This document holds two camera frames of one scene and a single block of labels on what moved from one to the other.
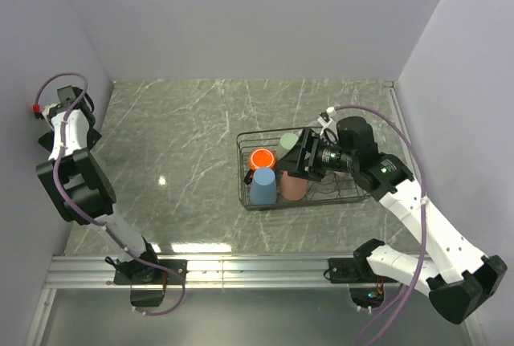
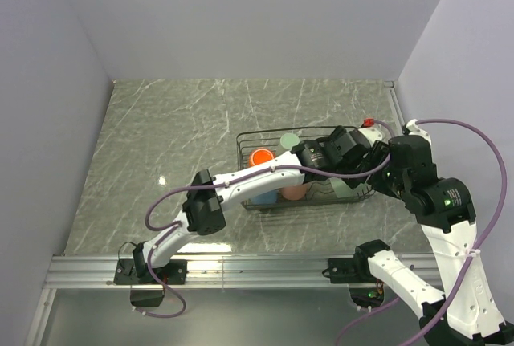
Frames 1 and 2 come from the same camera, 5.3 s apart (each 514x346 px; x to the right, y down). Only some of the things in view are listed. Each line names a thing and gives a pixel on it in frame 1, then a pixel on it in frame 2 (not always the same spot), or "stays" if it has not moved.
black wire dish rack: (264, 183) stays
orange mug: (260, 157) stays
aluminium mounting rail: (202, 271) stays
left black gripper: (46, 140) -> (337, 136)
